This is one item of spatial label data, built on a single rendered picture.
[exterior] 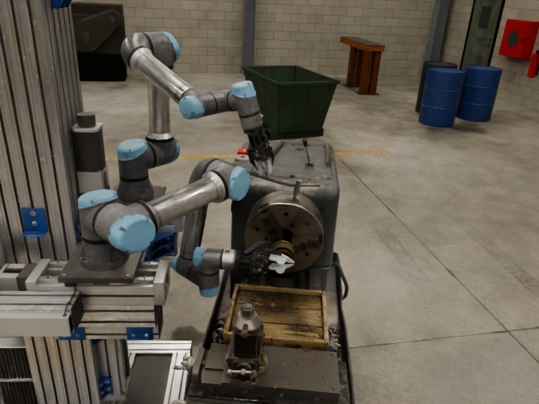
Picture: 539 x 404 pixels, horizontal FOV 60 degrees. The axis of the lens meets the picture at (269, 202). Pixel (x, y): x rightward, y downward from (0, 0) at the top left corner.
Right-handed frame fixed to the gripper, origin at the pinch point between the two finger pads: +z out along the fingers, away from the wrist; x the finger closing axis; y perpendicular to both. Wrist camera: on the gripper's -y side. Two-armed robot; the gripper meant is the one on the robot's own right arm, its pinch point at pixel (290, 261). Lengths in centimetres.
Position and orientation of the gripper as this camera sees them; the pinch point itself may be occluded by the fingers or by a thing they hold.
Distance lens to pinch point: 171.6
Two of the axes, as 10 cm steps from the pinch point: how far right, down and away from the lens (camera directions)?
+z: 10.0, 0.8, -0.6
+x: 0.5, -9.1, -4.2
